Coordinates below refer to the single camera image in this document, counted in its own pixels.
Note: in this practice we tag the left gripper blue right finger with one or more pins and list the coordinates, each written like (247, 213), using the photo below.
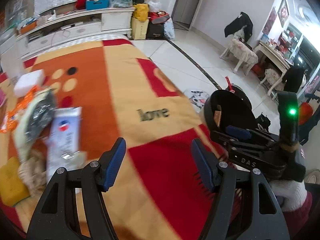
(204, 164)

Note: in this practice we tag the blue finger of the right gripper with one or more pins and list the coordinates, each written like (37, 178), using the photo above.
(238, 133)

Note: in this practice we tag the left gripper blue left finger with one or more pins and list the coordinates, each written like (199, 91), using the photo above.
(112, 160)

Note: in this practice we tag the white blue medicine box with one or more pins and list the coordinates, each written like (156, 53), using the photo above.
(64, 141)

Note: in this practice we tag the brown tissue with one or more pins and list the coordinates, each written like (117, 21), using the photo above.
(33, 173)

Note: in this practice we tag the white plastic bag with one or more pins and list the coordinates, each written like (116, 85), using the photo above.
(37, 116)

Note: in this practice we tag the yellow green sponge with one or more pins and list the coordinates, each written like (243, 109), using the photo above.
(12, 189)

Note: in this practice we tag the orange plastic wrapper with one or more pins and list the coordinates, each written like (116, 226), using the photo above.
(12, 118)

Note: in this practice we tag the small black trash bin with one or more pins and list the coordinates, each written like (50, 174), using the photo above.
(223, 109)

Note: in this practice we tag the large lined trash bin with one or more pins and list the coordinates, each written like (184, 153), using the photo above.
(233, 88)

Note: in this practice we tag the white gloved right hand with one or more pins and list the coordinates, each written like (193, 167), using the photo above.
(294, 194)

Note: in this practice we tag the red orange patterned blanket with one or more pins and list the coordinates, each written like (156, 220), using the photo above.
(158, 193)

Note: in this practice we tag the white chair with cushion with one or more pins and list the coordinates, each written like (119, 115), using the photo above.
(241, 51)

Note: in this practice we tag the white side table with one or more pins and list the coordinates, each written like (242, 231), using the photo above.
(275, 57)

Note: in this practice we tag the black jacket on chair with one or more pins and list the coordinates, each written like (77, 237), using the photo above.
(243, 22)

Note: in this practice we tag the black shopping bag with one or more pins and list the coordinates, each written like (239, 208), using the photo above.
(155, 31)

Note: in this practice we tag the cream paper shopping bag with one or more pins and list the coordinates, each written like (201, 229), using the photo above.
(139, 29)

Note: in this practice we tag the white TV cabinet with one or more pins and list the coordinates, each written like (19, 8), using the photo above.
(68, 27)

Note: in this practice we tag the yellow bag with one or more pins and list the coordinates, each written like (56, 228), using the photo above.
(141, 12)

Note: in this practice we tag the blue storage basket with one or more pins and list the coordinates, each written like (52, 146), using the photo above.
(95, 5)

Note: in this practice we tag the framed wall picture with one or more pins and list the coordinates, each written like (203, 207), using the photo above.
(283, 12)

